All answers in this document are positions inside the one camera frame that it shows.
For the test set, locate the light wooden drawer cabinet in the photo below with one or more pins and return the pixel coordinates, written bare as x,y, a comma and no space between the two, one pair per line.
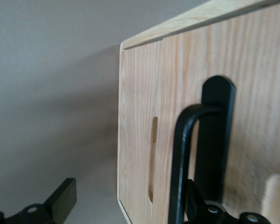
177,22

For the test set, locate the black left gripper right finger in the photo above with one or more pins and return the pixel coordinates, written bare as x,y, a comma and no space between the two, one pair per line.
212,213

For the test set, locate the light wooden drawer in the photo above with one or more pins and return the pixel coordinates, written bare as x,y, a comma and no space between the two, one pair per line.
259,93

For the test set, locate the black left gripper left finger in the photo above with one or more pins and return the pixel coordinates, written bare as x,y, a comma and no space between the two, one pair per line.
58,205

